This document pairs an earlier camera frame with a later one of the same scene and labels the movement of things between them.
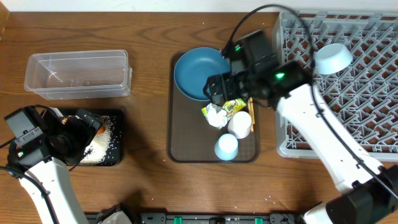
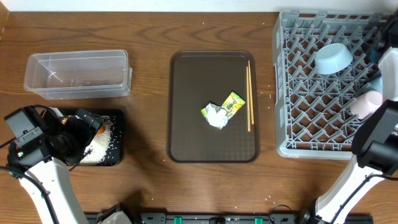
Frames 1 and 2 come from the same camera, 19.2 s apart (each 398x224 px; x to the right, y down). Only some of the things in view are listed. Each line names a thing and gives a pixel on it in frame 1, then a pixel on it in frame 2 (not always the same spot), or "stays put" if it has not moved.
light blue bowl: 332,58 stays put
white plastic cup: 240,125 → 367,104
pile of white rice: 100,145 stays put
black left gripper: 87,132 stays put
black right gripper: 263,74 → 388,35
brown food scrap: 64,121 stays put
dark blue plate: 193,68 → 377,84
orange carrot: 101,129 stays put
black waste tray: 115,145 stays put
